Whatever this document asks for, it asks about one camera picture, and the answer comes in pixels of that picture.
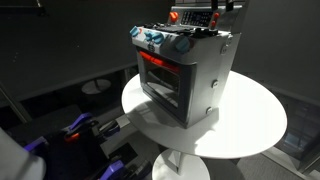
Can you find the small red button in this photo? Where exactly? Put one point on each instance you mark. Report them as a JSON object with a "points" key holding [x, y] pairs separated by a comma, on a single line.
{"points": [[213, 24], [216, 15]]}

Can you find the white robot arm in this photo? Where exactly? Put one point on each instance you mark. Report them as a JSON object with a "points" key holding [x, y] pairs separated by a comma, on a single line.
{"points": [[16, 160]]}

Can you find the blue stove knob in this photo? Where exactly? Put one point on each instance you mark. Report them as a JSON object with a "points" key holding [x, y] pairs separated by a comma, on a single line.
{"points": [[182, 44], [158, 38], [148, 36], [134, 31]]}

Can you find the grey toy stove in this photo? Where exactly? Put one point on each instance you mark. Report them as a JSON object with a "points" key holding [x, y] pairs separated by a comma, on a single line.
{"points": [[206, 66]]}

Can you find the black keypad panel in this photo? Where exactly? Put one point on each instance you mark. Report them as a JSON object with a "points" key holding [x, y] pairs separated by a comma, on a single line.
{"points": [[196, 18]]}

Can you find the red round dial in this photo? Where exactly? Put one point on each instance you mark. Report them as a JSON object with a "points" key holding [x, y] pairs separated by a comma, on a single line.
{"points": [[173, 16]]}

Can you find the black burner grates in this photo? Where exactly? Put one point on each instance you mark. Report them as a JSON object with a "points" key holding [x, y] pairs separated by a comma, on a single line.
{"points": [[173, 28]]}

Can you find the grey oven door with window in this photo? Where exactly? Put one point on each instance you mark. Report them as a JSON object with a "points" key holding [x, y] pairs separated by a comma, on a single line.
{"points": [[186, 96]]}

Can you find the purple black clamp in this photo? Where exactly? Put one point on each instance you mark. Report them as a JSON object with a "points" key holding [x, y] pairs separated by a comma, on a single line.
{"points": [[115, 167], [34, 144], [110, 128]]}

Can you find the purple clamp with orange tip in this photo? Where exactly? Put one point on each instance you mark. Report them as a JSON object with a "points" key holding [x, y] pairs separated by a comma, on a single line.
{"points": [[80, 120]]}

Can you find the white table pedestal base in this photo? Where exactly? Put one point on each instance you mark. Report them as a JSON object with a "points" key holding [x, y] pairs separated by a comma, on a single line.
{"points": [[166, 166]]}

